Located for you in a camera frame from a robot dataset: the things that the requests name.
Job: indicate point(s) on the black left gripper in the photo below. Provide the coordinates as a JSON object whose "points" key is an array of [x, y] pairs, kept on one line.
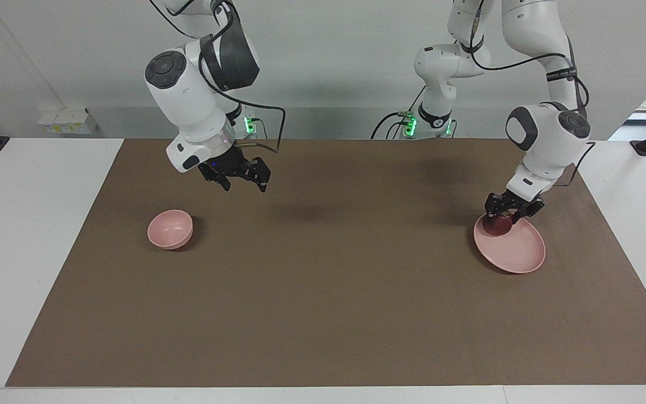
{"points": [[522, 199]]}

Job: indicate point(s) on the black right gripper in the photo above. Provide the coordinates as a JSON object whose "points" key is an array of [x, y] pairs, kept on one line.
{"points": [[230, 165]]}

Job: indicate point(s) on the red apple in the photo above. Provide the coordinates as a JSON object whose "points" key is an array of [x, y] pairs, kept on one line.
{"points": [[498, 226]]}

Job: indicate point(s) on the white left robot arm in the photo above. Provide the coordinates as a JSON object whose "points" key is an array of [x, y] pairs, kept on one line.
{"points": [[547, 140]]}

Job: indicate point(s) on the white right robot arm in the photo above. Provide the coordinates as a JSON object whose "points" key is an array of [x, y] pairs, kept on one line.
{"points": [[188, 95]]}

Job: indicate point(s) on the pink plate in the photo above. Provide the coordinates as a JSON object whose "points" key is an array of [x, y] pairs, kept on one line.
{"points": [[516, 249]]}

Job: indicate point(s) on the pink bowl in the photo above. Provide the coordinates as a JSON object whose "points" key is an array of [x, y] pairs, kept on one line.
{"points": [[169, 230]]}

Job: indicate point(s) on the brown table mat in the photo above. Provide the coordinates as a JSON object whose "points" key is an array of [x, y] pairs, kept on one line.
{"points": [[323, 280]]}

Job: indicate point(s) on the white wall socket box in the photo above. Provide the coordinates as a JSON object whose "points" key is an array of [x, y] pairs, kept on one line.
{"points": [[68, 120]]}

